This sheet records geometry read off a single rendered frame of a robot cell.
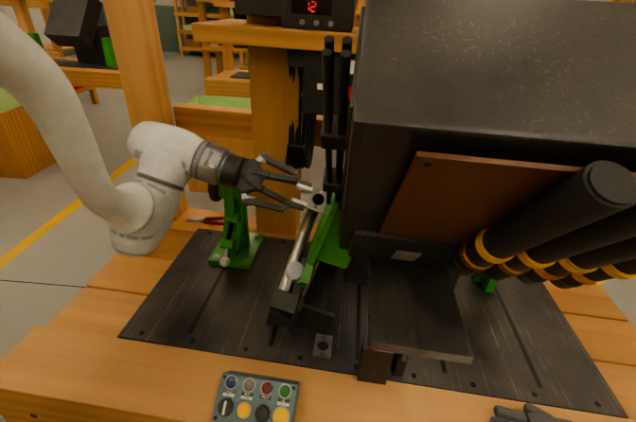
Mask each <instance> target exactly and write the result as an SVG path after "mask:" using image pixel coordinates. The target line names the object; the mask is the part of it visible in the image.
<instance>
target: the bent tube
mask: <svg viewBox="0 0 636 422"><path fill-rule="evenodd" d="M320 190H322V191H323V188H322V187H319V186H317V185H315V186H314V187H313V189H312V191H311V194H310V197H309V201H308V204H307V206H306V208H307V212H306V214H305V217H304V219H303V221H302V224H301V227H300V230H299V232H298V235H297V238H296V240H295V242H294V245H293V248H292V250H291V255H290V258H289V260H288V263H287V266H288V265H289V264H290V263H291V262H293V261H298V262H300V261H301V258H302V256H303V253H304V251H305V248H306V245H307V242H308V239H309V235H310V232H311V229H312V227H313V224H314V222H315V220H316V218H317V215H318V213H320V214H323V213H324V210H325V207H326V204H327V193H326V192H325V191H323V193H320ZM314 206H316V207H317V209H314ZM311 210H312V211H311ZM314 211H315V212H314ZM317 212H318V213H317ZM287 266H286V267H287ZM292 283H293V280H289V279H288V278H287V277H286V276H285V271H284V273H283V276H282V279H281V281H280V284H279V287H278V288H279V289H280V290H284V291H287V292H290V291H291V288H292Z"/></svg>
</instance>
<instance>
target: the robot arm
mask: <svg viewBox="0 0 636 422"><path fill-rule="evenodd" d="M0 87H1V88H2V89H4V90H5V91H7V92H8V93H9V94H11V95H12V96H13V97H14V98H15V99H16V100H17V101H18V102H19V103H20V104H21V105H22V106H23V108H24V109H25V110H26V112H27V113H28V115H29V116H30V117H31V119H32V121H33V122H34V124H35V126H36V127H37V129H38V131H39V132H40V134H41V136H42V137H43V139H44V141H45V142H46V144H47V146H48V147H49V149H50V151H51V153H52V154H53V156H54V158H55V159H56V161H57V163H58V165H59V166H60V168H61V170H62V172H63V174H64V176H65V177H66V179H67V181H68V182H69V184H70V185H71V187H72V188H73V190H74V191H75V193H76V195H77V196H78V198H79V199H80V201H81V202H82V203H83V204H84V205H85V206H86V207H87V208H88V209H89V210H90V211H92V212H93V213H94V214H96V215H98V216H99V217H101V218H104V219H105V221H106V223H107V225H108V226H109V227H110V228H111V229H110V241H111V244H112V246H113V248H114V249H115V250H116V251H117V252H118V253H120V254H122V255H126V256H132V257H139V256H144V255H147V254H150V253H151V252H152V251H154V250H155V249H156V248H157V247H158V246H159V244H160V243H161V242H162V240H163V239H164V237H165V236H166V234H167V232H168V230H169V228H170V225H171V224H172V222H173V220H174V218H175V215H176V213H177V210H178V207H179V204H180V200H181V197H182V194H183V191H184V189H185V187H186V184H187V183H188V181H189V180H190V179H191V178H194V179H196V180H200V181H203V182H206V183H209V184H212V185H217V184H218V183H220V184H221V185H225V186H228V187H231V188H234V189H236V190H237V191H238V192H239V193H240V194H241V203H242V205H243V206H249V205H253V206H257V207H261V208H265V209H269V210H273V211H276V212H280V213H284V212H285V211H286V209H287V208H289V207H291V208H294V209H296V210H299V211H303V210H304V208H306V206H307V204H308V203H307V202H302V201H300V200H297V199H295V198H291V201H290V200H289V199H287V198H285V197H283V196H281V195H279V194H277V193H275V192H273V191H272V190H271V189H269V188H267V187H265V186H264V185H262V182H263V181H264V179H265V180H272V181H277V182H281V183H286V184H291V185H296V189H299V190H302V191H305V192H308V193H310V194H311V191H312V184H311V183H309V182H306V181H303V180H300V179H299V171H298V170H297V169H295V168H293V167H290V166H287V165H285V164H283V163H281V162H279V161H277V160H275V159H273V158H271V157H270V156H269V155H268V154H267V153H266V152H265V151H262V152H261V153H260V155H259V156H258V157H257V158H256V159H246V158H244V157H241V156H238V155H236V154H234V153H231V154H230V150H229V149H227V148H225V147H222V146H219V145H216V144H214V143H212V142H209V141H206V140H203V139H202V138H201V137H199V136H198V135H197V134H195V133H193V132H190V131H187V130H185V129H182V128H179V127H176V126H172V125H169V124H165V123H160V122H154V121H143V122H140V123H138V124H137V125H136V126H134V127H133V129H132V130H131V132H130V133H129V135H128V138H127V149H128V151H129V152H130V154H131V155H132V157H133V158H134V159H135V160H136V161H138V162H139V167H138V170H137V173H136V174H137V175H135V177H134V179H133V181H132V182H128V183H125V184H122V185H119V186H117V187H115V186H114V185H113V183H112V181H111V179H110V176H109V174H108V171H107V168H106V167H105V164H104V162H103V159H102V156H101V154H100V151H99V148H98V146H97V142H96V139H95V137H94V135H93V132H92V129H91V127H90V124H89V121H88V119H87V116H86V114H85V111H84V110H83V107H82V105H81V103H80V99H79V97H78V95H77V93H76V92H75V90H74V88H73V86H72V84H71V83H70V81H69V79H68V78H67V77H66V75H65V74H64V73H63V71H62V70H61V69H60V67H59V66H58V65H57V64H56V63H55V62H54V60H53V59H52V58H51V57H50V56H49V55H48V54H47V53H46V52H45V51H44V50H43V49H42V48H41V47H40V46H39V45H38V44H37V43H36V42H35V41H34V40H33V39H32V38H31V37H30V36H28V35H27V34H26V33H25V32H24V31H23V30H22V29H21V28H19V27H18V26H17V25H16V24H15V23H13V22H12V21H11V20H10V18H9V17H8V16H7V15H5V14H4V13H3V12H2V11H1V10H0ZM259 163H262V164H268V165H269V166H271V167H274V168H277V169H279V170H281V171H283V172H285V173H287V174H289V175H291V176H287V175H282V174H277V173H272V172H270V171H267V170H264V169H263V168H262V167H261V165H260V164H259ZM138 175H139V176H138ZM141 176H142V177H141ZM292 176H293V177H292ZM144 177H145V178H144ZM147 178H148V179H147ZM157 182H158V183H157ZM160 183H161V184H160ZM176 188H177V189H176ZM179 189H180V190H179ZM182 190H183V191H182ZM255 191H257V192H259V193H261V194H264V195H266V196H268V197H270V198H272V199H274V200H275V201H277V202H280V203H282V204H283V205H279V204H275V203H271V202H264V201H261V200H257V199H252V198H251V197H250V196H247V195H246V194H248V193H252V192H255Z"/></svg>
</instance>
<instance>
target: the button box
mask: <svg viewBox="0 0 636 422"><path fill-rule="evenodd" d="M229 377H235V378H236V380H237V383H236V386H235V387H234V388H228V387H227V386H226V380H227V379H228V378H229ZM247 379H251V380H252V381H253V382H254V384H255V386H254V389H253V390H252V391H250V392H247V391H246V390H245V389H244V386H243V385H244V382H245V381H246V380H247ZM265 382H270V383H271V384H272V387H273V389H272V391H271V392H270V393H269V394H267V395H265V394H263V393H262V390H261V388H262V385H263V383H265ZM283 385H288V386H289V387H290V389H291V392H290V394H289V396H287V397H283V396H281V394H280V388H281V387H282V386H283ZM299 387H300V382H299V381H296V380H290V379H284V378H274V377H268V376H262V375H257V374H250V373H244V372H239V371H233V370H231V371H227V372H224V373H222V375H221V383H220V387H219V391H218V395H217V399H216V404H215V408H214V412H213V416H212V421H213V422H259V421H257V420H256V410H257V408H258V407H260V406H265V407H267V408H268V410H269V416H268V418H267V419H266V420H265V421H264V422H274V421H273V415H274V411H275V410H276V409H277V408H280V407H283V408H285V409H286V410H287V411H288V413H289V420H288V422H293V421H294V416H295V410H296V404H297V399H298V394H299ZM224 399H230V400H231V402H232V404H233V409H232V411H231V412H230V413H229V414H228V415H226V416H222V415H220V414H219V411H218V406H219V404H220V402H221V401H222V400H224ZM244 402H245V403H248V404H249V406H250V409H251V411H250V413H249V415H248V416H247V417H246V418H243V419H242V418H239V417H238V414H237V409H238V406H239V405H240V404H241V403H244Z"/></svg>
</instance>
